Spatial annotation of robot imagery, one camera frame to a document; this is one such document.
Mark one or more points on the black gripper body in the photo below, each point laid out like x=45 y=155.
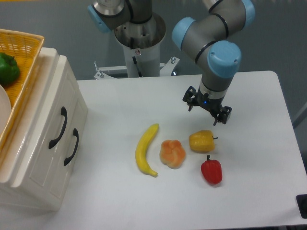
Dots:
x=207 y=101

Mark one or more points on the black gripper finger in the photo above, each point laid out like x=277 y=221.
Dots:
x=221 y=114
x=190 y=98

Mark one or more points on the black top drawer handle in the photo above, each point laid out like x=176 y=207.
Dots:
x=60 y=129

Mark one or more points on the black drawer handle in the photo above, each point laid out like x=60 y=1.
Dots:
x=60 y=129
x=73 y=147

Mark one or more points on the white drawer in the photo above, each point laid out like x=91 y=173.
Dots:
x=48 y=176
x=54 y=108

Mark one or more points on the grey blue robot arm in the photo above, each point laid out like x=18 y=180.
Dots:
x=204 y=42

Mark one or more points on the white drawer cabinet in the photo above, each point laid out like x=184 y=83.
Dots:
x=23 y=195

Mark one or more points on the yellow bell pepper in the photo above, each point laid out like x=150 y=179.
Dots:
x=202 y=141

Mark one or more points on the red bell pepper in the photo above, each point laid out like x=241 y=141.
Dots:
x=212 y=171

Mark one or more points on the orange bread roll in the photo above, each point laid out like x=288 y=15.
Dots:
x=172 y=153

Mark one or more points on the yellow banana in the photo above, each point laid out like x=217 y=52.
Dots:
x=141 y=150

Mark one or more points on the black device at table edge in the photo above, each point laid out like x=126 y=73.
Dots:
x=302 y=205

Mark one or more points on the yellow woven basket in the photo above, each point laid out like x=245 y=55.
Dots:
x=25 y=48

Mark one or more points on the green bell pepper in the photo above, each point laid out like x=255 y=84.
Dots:
x=9 y=70

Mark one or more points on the white plate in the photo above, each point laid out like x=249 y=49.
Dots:
x=5 y=109

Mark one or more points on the black bottom drawer handle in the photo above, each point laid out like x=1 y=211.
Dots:
x=73 y=147

